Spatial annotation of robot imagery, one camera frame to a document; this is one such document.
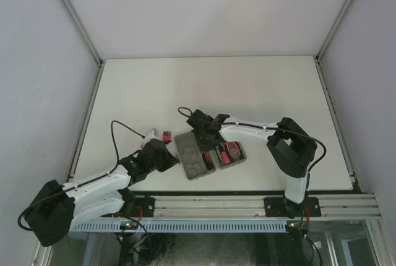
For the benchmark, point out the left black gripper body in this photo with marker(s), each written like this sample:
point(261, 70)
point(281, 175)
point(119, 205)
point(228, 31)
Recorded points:
point(164, 163)

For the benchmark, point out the red utility knife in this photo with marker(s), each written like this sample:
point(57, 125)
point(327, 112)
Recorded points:
point(207, 160)

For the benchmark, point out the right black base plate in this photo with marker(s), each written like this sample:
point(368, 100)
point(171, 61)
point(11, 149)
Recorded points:
point(277, 207)

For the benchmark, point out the right aluminium frame post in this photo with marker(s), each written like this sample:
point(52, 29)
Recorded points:
point(321, 70)

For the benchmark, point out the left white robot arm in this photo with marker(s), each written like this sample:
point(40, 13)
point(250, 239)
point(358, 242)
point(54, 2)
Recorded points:
point(57, 208)

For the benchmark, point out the blue slotted cable duct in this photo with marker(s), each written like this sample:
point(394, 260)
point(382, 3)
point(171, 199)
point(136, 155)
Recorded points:
point(181, 226)

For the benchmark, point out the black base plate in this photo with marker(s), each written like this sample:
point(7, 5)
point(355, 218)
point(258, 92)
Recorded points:
point(277, 207)
point(139, 207)

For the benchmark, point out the red black screwdriver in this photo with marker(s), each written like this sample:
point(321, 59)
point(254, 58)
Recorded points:
point(220, 156)

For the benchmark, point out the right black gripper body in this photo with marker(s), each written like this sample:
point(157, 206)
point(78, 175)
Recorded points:
point(203, 144)

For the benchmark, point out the aluminium mounting rail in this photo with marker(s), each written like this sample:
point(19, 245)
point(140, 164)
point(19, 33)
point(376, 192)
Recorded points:
point(251, 207)

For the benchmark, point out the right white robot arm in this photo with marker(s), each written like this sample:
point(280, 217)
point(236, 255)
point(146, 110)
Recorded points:
point(290, 146)

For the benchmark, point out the left aluminium frame post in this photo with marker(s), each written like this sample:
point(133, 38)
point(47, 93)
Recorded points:
point(82, 32)

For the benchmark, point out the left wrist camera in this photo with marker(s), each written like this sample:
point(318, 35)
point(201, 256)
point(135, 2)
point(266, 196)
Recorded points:
point(152, 134)

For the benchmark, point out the red hex key set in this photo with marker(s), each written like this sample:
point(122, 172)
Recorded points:
point(166, 137)

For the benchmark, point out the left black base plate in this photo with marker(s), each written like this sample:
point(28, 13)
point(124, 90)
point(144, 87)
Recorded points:
point(139, 207)

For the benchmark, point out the grey plastic tool case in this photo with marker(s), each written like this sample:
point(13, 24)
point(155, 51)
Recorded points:
point(191, 157)

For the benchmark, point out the red handled pliers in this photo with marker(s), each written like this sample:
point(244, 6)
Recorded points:
point(232, 153)

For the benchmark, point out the aluminium frame post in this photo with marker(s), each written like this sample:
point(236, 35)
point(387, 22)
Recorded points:
point(321, 70)
point(82, 32)

